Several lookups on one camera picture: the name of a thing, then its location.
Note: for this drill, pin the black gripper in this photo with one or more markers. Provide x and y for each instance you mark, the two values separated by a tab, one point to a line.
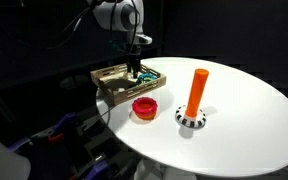
134	55

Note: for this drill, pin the wooden slatted crate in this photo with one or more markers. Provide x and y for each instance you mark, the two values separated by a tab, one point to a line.
130	95

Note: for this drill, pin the orange stacking peg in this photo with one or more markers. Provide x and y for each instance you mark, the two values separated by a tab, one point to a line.
197	90

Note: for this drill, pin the purple clamp part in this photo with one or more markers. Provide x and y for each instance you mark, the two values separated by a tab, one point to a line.
102	168
19	144

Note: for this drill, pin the white rounded object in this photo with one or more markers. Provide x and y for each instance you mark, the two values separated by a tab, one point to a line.
0	160

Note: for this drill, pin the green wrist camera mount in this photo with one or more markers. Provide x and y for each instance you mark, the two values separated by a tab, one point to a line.
117	44

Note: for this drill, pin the white table pedestal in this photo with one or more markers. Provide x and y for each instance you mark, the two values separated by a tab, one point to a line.
164	171

